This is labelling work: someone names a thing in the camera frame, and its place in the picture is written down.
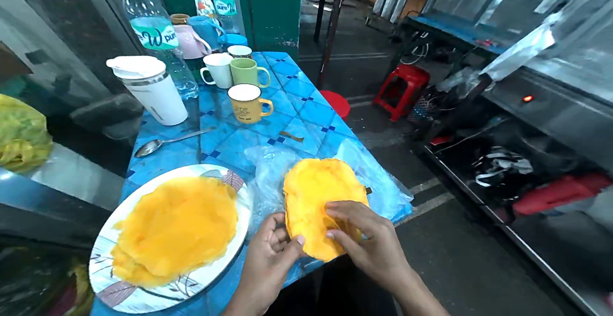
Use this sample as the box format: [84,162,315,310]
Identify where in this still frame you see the person's right hand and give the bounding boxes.
[326,200,413,292]

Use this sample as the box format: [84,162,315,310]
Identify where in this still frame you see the yellow enamel mug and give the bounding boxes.
[227,84,274,124]

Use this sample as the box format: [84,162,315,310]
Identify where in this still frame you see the person's left hand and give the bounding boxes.
[238,212,306,302]

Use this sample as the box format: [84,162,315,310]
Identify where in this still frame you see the blue translucent plastic bag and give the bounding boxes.
[333,139,414,224]

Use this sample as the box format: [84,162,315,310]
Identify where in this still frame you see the person's right forearm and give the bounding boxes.
[390,266,451,316]

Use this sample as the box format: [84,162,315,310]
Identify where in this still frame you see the metal cart with shelf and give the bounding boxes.
[414,19,613,316]

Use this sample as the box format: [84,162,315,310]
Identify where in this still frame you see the person's legs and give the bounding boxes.
[263,254,399,316]

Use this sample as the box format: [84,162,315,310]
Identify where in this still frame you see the stack of round orange flatbreads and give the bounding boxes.
[111,177,238,288]

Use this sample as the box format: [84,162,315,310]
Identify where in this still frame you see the person's left forearm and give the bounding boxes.
[222,287,276,316]

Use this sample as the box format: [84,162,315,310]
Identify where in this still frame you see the red bag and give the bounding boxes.
[512,173,613,217]

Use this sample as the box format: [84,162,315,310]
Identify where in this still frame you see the large clear water bottle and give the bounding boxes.
[116,0,199,100]

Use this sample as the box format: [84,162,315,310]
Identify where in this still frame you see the table with blue top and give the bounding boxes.
[397,12,511,70]

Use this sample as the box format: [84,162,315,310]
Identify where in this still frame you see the metal spoon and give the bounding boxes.
[134,127,216,159]

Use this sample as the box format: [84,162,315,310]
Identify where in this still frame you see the green mug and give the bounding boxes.
[230,57,271,89]

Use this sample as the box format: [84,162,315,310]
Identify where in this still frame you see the blue mug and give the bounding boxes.
[188,16,226,51]

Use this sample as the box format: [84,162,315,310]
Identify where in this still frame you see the white tumbler with lid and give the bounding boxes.
[106,56,189,126]

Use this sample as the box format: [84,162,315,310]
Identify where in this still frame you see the red plastic stool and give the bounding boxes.
[373,64,431,122]

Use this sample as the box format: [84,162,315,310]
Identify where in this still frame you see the white plate with leaf pattern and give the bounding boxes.
[88,164,254,314]

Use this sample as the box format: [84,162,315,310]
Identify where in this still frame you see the green door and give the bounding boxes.
[151,0,303,62]

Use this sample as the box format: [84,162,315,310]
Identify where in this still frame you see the yellow-green wrapped bundle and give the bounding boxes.
[0,94,54,173]

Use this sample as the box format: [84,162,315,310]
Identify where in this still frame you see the pink mug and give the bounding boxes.
[173,24,212,61]

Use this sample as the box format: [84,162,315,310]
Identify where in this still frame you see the clear plastic bag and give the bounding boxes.
[244,145,301,233]

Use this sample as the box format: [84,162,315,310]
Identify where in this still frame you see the dark metal post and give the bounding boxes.
[314,0,351,91]

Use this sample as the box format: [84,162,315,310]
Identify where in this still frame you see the red round stool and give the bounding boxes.
[319,90,351,121]

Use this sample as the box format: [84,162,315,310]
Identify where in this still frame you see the blue round lid container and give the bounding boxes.
[223,34,249,50]

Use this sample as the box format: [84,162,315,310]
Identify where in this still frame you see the small clear water bottle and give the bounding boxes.
[210,0,241,35]

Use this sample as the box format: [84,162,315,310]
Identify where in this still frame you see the white plastic sheet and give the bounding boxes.
[480,13,560,83]

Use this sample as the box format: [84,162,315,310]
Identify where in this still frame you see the blue tile-patterned table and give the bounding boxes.
[91,51,398,316]

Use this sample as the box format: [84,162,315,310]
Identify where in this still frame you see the oval orange flatbread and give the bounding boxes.
[283,158,369,263]

